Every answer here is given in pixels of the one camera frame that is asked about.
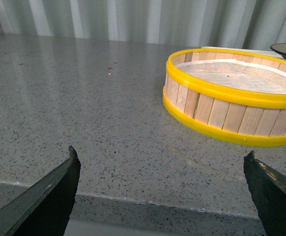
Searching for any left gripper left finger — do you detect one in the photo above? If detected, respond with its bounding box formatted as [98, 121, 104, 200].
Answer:
[0, 146, 81, 236]

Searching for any white steamer liner cloth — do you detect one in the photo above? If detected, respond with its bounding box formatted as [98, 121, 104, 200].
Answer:
[177, 59, 286, 94]

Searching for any white rectangular tray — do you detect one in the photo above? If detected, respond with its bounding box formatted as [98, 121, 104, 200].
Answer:
[201, 46, 279, 57]

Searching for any grey pleated curtain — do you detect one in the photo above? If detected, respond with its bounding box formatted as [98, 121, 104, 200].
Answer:
[0, 0, 286, 50]

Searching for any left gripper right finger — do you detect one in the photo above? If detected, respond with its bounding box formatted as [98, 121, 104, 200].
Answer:
[244, 150, 286, 236]

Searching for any yellow rimmed bamboo steamer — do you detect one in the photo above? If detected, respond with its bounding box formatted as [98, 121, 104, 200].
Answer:
[163, 49, 286, 147]

